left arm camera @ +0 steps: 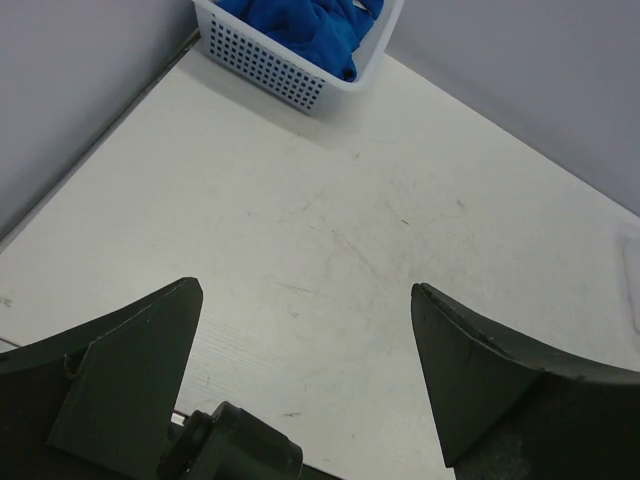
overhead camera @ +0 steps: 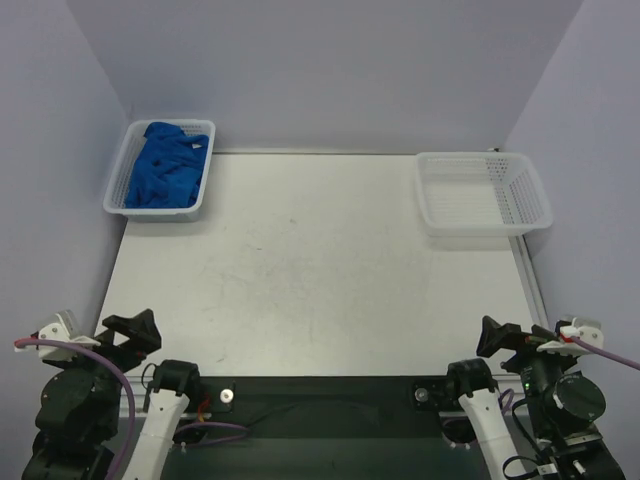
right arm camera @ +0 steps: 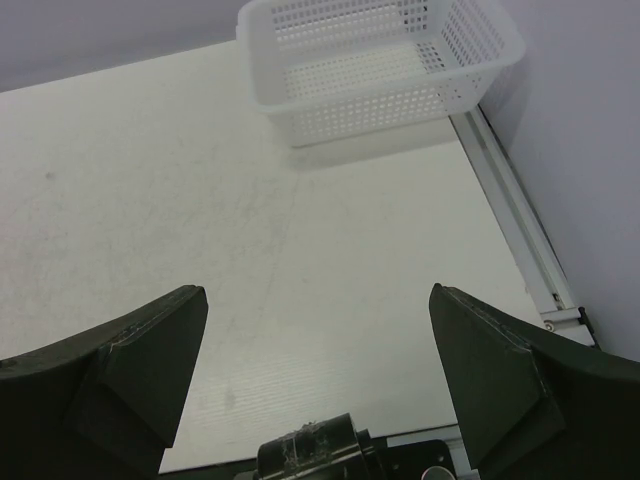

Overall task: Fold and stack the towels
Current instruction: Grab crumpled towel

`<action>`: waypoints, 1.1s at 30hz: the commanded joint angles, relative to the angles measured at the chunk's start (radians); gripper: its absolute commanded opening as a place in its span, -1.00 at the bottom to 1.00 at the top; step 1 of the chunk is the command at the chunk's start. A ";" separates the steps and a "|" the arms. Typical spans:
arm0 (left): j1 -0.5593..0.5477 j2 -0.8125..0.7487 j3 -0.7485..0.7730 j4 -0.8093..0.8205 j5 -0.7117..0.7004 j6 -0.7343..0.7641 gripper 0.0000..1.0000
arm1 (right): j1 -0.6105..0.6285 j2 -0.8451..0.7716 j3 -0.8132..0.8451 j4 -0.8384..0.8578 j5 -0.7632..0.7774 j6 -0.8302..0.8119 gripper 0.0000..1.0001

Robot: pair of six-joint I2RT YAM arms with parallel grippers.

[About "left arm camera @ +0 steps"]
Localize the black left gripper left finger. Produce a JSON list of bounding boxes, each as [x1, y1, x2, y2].
[[1, 277, 203, 459]]

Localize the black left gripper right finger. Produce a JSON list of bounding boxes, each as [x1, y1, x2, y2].
[[411, 283, 639, 479]]

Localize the crumpled blue towels in basket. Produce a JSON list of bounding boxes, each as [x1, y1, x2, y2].
[[218, 0, 384, 82]]

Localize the white perforated right basket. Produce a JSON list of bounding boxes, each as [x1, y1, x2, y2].
[[618, 224, 639, 335]]

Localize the white perforated basket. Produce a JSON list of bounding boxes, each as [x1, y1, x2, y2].
[[618, 224, 639, 335], [194, 1, 404, 116]]

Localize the white perforated left basket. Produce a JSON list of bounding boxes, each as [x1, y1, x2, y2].
[[194, 1, 404, 116]]

